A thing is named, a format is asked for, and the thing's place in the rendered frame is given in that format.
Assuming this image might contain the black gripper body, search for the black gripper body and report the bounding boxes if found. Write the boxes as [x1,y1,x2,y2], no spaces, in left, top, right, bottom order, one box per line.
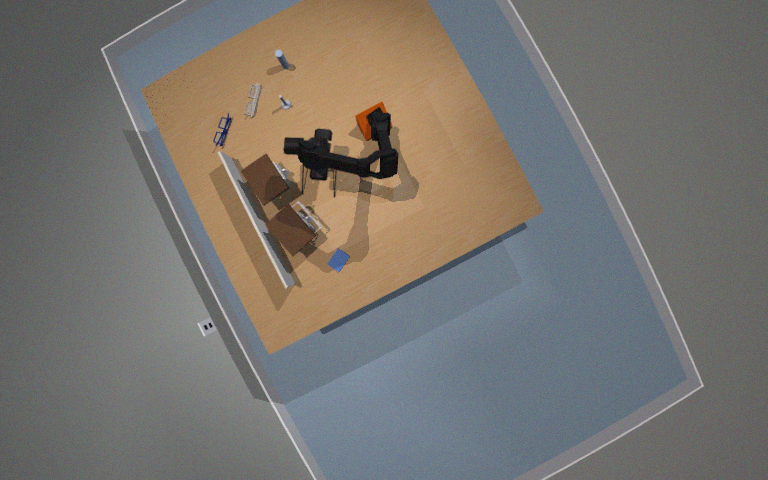
[310,129,333,180]

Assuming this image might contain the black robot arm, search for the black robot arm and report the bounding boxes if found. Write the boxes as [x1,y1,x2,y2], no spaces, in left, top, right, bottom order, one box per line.
[284,107,399,179]

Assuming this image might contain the dark grey cylinder with light top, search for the dark grey cylinder with light top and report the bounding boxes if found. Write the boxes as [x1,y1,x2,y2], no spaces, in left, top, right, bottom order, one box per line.
[275,49,289,69]

